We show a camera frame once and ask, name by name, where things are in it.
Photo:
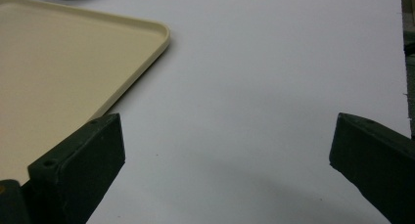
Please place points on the beige plastic tray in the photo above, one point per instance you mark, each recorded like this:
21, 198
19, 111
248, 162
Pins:
65, 74

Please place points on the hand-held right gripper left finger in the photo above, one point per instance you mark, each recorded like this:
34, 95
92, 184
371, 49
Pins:
81, 171

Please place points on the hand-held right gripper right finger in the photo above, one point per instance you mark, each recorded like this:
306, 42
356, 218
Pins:
375, 158

